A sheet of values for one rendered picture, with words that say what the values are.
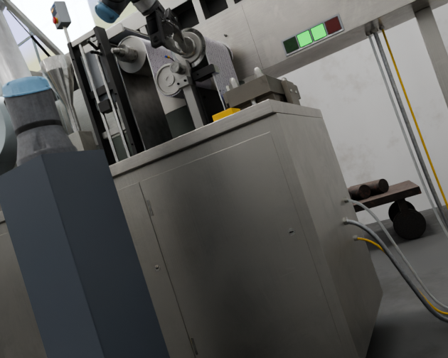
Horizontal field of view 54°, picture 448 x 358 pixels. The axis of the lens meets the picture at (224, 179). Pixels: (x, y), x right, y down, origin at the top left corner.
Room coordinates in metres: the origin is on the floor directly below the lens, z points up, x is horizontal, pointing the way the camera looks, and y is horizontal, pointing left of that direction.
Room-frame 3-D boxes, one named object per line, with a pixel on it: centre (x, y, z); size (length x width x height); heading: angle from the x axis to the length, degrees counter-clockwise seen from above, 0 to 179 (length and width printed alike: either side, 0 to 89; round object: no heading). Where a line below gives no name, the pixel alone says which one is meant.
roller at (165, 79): (1.80, 0.03, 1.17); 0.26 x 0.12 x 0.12; 155
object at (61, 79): (2.04, 0.58, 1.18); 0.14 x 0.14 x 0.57
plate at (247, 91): (1.70, -0.26, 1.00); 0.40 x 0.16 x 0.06; 155
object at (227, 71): (1.72, -0.13, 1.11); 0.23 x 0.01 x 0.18; 155
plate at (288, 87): (1.68, -0.35, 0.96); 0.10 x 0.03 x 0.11; 155
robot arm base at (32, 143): (1.14, 0.42, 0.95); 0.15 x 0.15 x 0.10
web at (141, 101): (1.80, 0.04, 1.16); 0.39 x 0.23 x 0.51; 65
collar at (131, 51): (1.72, 0.21, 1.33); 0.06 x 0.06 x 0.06; 65
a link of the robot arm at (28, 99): (1.14, 0.42, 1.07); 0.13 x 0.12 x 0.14; 21
